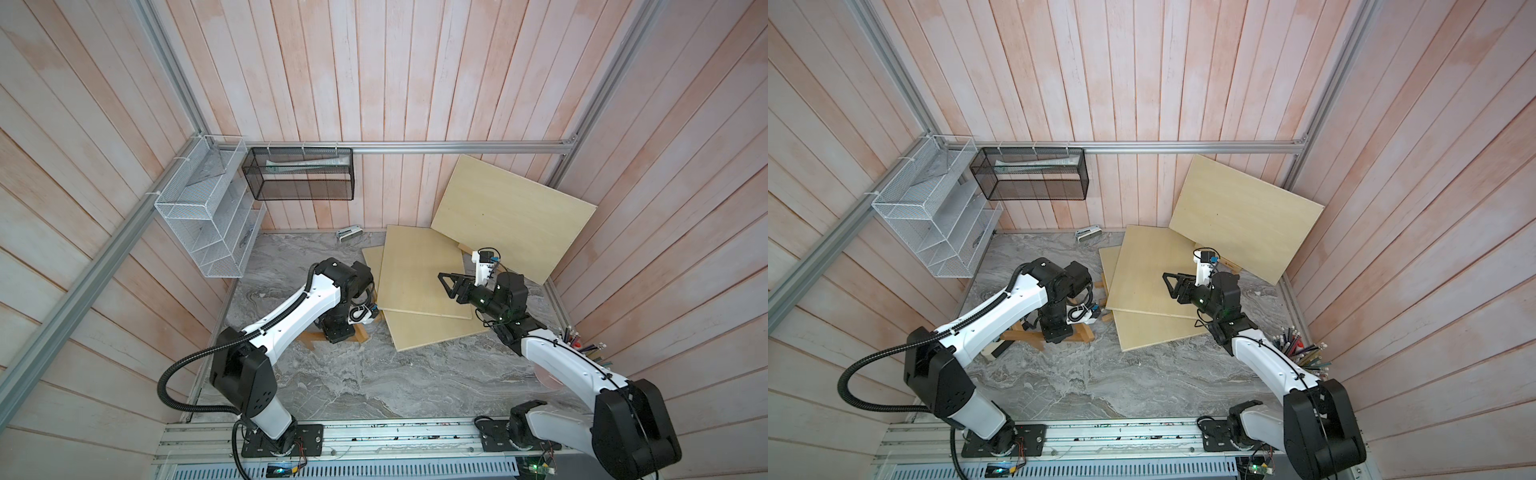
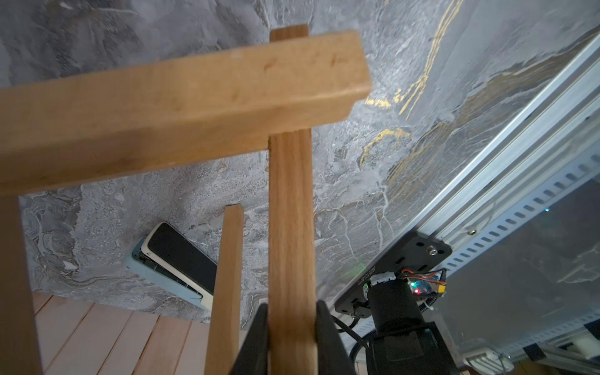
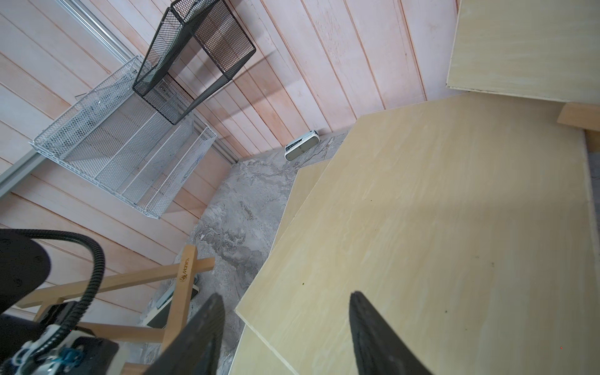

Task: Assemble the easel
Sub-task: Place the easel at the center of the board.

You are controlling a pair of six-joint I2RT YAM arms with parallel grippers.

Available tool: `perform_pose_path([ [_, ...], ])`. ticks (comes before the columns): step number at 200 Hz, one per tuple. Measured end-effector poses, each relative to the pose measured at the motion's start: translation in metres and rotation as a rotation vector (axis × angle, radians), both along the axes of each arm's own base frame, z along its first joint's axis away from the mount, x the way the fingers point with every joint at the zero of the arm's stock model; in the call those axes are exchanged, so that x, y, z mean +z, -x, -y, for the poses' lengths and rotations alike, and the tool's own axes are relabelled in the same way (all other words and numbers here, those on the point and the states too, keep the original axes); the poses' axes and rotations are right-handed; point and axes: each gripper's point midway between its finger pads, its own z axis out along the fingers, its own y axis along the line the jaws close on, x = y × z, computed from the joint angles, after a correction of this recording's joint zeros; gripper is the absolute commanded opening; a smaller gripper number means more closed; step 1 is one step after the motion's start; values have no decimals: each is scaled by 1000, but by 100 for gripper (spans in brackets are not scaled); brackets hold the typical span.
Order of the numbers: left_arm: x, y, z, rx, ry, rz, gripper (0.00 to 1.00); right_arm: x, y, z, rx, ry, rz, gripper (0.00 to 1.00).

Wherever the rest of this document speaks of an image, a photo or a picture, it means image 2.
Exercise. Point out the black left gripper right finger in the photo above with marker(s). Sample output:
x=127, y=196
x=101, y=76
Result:
x=332, y=357

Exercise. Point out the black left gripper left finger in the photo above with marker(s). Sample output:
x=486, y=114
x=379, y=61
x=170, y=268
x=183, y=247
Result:
x=254, y=354

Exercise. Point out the wooden easel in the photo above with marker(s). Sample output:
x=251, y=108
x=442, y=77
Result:
x=105, y=125

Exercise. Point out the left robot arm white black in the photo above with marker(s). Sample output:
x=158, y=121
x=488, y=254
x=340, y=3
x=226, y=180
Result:
x=306, y=341

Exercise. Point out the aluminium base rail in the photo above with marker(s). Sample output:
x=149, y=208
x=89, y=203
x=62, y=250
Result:
x=505, y=260

